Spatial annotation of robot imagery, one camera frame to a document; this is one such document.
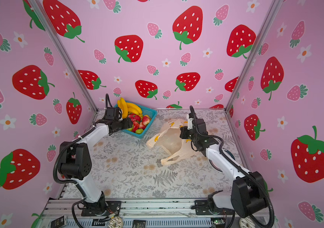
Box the aluminium rail frame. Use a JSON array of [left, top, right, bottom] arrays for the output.
[[40, 198, 274, 228]]

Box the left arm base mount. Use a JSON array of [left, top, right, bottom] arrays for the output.
[[81, 201, 122, 217]]

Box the teal plastic basket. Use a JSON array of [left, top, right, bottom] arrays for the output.
[[122, 102, 157, 139]]

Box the beige plastic bag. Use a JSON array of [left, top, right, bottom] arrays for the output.
[[146, 119, 200, 166]]

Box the large yellow banana bunch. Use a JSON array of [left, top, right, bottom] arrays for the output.
[[117, 97, 128, 119]]

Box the red dragon fruit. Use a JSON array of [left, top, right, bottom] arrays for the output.
[[128, 114, 142, 123]]

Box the small yellow banana bunch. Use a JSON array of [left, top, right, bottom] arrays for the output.
[[126, 102, 143, 117]]

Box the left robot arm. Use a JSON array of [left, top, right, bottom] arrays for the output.
[[53, 107, 132, 203]]

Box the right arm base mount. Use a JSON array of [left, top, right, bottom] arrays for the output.
[[191, 199, 235, 216]]

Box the red peach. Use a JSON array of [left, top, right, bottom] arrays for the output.
[[142, 115, 151, 126]]

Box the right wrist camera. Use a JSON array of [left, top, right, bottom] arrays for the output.
[[187, 113, 194, 130]]

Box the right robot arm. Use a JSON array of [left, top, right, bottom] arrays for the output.
[[180, 106, 275, 223]]

